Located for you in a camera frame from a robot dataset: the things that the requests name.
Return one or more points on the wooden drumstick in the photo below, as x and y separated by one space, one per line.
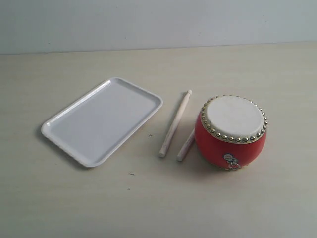
186 146
167 141

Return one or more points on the small red drum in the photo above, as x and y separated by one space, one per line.
230 131

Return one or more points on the white rectangular plastic tray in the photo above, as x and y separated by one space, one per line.
93 127

